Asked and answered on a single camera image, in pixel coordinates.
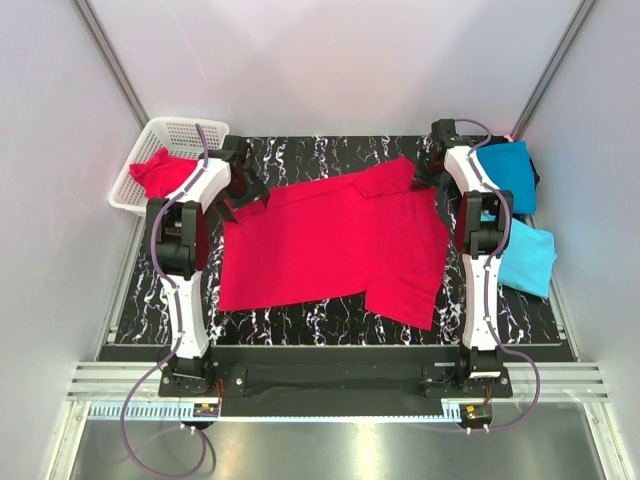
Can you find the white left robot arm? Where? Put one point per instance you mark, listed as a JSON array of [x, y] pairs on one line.
[[177, 237]]

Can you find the left aluminium corner post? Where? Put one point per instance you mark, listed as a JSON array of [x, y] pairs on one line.
[[107, 52]]

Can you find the folded teal t shirt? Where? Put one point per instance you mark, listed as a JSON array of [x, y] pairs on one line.
[[510, 170]]

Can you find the right aluminium corner post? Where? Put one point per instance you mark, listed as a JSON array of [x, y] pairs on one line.
[[578, 21]]

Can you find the red t shirt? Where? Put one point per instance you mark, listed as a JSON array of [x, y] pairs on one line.
[[364, 232], [162, 174]]

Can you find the aluminium corner post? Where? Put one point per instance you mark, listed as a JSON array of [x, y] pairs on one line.
[[578, 21], [107, 52]]

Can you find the white plastic basket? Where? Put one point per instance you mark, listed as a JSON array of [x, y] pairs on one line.
[[179, 136]]

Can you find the folded light blue t shirt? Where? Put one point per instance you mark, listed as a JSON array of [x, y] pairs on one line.
[[527, 262]]

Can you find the aluminium frame rail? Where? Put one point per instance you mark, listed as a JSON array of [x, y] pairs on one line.
[[550, 382]]

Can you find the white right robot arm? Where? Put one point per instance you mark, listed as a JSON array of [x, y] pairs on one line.
[[481, 234]]

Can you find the red t shirt in basket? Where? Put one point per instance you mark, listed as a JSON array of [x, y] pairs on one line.
[[162, 174]]

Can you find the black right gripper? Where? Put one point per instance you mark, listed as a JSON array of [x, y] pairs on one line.
[[422, 154]]

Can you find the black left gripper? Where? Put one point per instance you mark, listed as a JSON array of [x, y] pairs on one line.
[[255, 191]]

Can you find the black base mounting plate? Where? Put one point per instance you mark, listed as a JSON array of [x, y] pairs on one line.
[[298, 406]]

